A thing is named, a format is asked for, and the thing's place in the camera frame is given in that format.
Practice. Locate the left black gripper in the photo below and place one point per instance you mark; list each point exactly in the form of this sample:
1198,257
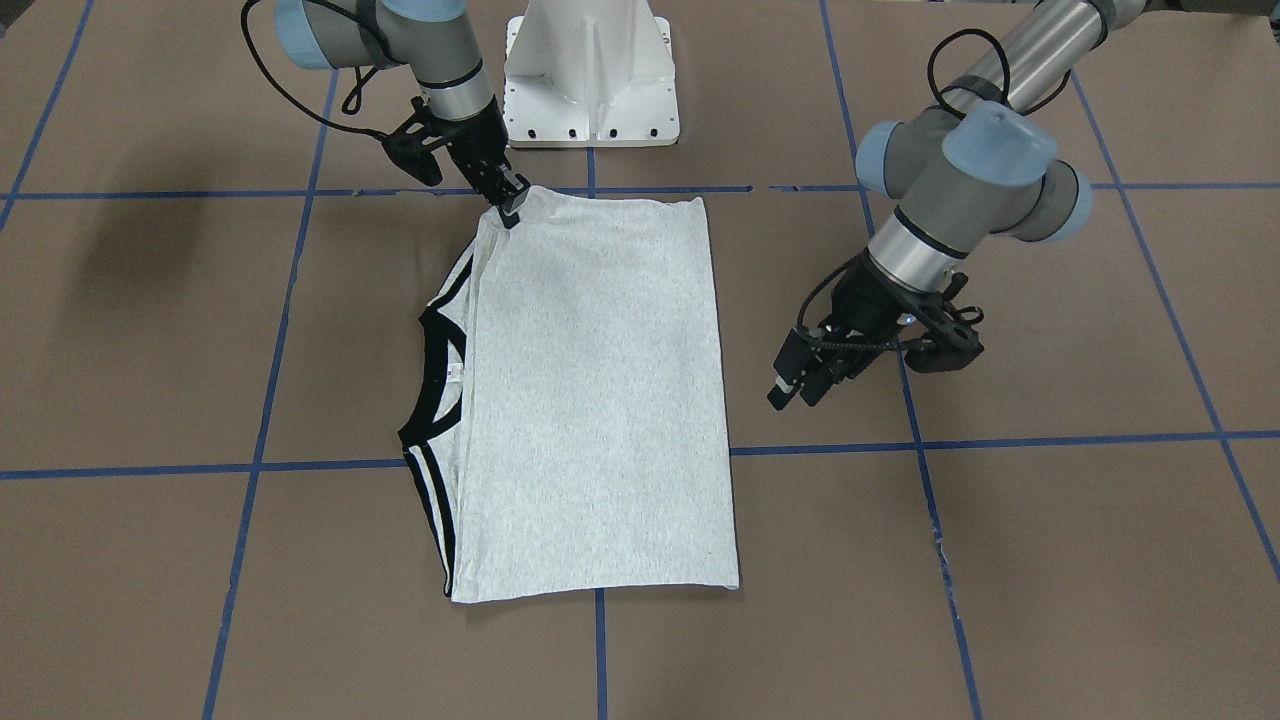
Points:
866,299

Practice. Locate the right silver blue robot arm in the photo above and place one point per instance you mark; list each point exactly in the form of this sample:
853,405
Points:
457,108

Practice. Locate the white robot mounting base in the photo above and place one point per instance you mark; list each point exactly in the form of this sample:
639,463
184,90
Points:
590,75

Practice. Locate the grey cartoon print t-shirt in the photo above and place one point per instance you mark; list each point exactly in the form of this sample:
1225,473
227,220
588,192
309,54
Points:
570,431

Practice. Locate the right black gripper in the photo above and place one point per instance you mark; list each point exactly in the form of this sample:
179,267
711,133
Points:
478,146

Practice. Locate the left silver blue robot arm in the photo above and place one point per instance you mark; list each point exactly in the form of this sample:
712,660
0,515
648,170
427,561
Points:
970,166

